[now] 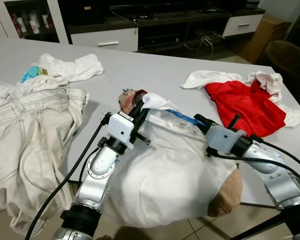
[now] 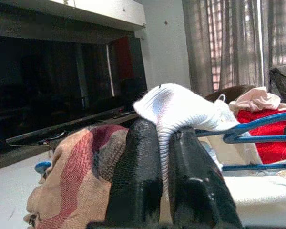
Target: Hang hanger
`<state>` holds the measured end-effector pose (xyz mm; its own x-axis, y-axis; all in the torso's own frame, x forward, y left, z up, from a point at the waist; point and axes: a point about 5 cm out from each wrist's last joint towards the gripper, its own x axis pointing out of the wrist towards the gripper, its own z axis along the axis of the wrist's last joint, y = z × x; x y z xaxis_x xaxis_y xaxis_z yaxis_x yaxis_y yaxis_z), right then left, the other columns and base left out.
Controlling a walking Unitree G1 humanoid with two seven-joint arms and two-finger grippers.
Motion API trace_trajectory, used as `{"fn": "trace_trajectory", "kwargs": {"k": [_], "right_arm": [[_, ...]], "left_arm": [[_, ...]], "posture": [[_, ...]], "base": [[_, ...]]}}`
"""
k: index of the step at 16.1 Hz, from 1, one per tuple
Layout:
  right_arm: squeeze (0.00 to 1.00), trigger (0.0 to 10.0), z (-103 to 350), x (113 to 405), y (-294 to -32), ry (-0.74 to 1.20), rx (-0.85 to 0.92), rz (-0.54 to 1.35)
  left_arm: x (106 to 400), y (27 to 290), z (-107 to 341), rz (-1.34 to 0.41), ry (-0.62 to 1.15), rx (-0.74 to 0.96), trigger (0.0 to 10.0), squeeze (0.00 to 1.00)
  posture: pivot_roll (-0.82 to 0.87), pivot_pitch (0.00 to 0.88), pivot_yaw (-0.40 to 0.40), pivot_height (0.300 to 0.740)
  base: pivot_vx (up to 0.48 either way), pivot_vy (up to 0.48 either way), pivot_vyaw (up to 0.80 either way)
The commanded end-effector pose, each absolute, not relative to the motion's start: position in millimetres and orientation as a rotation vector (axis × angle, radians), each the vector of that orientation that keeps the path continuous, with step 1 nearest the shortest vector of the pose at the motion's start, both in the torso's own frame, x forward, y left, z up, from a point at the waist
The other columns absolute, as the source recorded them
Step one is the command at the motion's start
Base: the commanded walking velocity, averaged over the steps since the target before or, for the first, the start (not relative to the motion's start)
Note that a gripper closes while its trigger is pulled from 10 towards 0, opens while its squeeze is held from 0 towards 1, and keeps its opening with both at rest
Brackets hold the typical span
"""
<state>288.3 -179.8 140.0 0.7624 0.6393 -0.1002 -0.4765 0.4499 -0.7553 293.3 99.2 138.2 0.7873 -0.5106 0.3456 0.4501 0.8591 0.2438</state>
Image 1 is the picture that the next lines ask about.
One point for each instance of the blue plastic hanger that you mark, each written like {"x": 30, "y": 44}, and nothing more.
{"x": 182, "y": 117}

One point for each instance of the white shirt tan sleeves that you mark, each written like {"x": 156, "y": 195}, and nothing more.
{"x": 165, "y": 175}

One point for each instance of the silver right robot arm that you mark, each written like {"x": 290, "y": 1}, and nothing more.
{"x": 277, "y": 175}

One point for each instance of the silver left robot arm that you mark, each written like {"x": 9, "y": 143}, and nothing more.
{"x": 97, "y": 170}

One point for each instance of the white crumpled garment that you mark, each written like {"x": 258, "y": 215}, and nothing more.
{"x": 200, "y": 77}

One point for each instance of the white TV cabinet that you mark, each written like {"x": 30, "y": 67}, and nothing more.
{"x": 105, "y": 40}

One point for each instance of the white t-shirt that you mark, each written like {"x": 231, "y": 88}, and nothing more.
{"x": 75, "y": 67}

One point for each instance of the dark brown chair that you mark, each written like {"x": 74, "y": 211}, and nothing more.
{"x": 290, "y": 65}

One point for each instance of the tall brown cardboard box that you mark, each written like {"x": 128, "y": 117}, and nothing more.
{"x": 265, "y": 37}

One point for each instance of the teal cloth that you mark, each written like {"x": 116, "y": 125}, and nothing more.
{"x": 29, "y": 75}

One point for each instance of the beige jeans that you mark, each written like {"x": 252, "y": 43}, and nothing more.
{"x": 30, "y": 140}

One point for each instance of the white rumpled clothes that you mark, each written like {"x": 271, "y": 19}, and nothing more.
{"x": 10, "y": 90}

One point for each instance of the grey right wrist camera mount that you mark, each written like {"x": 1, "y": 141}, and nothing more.
{"x": 222, "y": 140}

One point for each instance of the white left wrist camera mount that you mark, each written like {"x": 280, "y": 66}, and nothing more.
{"x": 121, "y": 127}

